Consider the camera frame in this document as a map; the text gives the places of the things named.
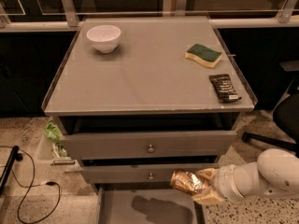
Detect black snack packet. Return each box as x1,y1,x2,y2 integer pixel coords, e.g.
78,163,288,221
209,74,242,103

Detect white ceramic bowl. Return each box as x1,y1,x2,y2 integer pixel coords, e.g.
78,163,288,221
86,25,121,53

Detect green bag in bin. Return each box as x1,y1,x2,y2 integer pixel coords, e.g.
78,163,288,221
44,120,67,157

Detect orange soda can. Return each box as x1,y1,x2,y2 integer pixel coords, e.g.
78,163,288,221
170,170,209,195

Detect grey top drawer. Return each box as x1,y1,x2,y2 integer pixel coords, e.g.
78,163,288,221
61,131,236,160

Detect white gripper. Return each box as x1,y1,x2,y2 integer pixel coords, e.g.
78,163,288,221
192,164,244,205

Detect grey middle drawer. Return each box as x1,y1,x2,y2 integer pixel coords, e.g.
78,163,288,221
81,163,219,184

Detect black office chair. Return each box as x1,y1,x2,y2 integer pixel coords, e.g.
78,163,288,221
242,75,299,157

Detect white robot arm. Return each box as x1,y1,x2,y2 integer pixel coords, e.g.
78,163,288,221
192,148,299,205

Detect grey drawer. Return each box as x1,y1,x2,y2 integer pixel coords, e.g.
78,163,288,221
97,183,206,224
81,163,219,184
61,131,236,160

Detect grey drawer cabinet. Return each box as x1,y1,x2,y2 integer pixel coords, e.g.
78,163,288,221
41,15,259,224

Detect green and yellow sponge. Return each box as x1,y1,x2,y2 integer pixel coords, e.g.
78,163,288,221
185,44,222,68

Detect clear plastic bin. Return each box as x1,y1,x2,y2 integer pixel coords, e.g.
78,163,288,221
35,119,80,173

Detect black stand leg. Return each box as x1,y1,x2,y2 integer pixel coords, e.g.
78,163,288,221
0,146,19,196

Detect grey bottom drawer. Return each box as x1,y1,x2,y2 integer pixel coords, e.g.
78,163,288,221
97,183,206,224

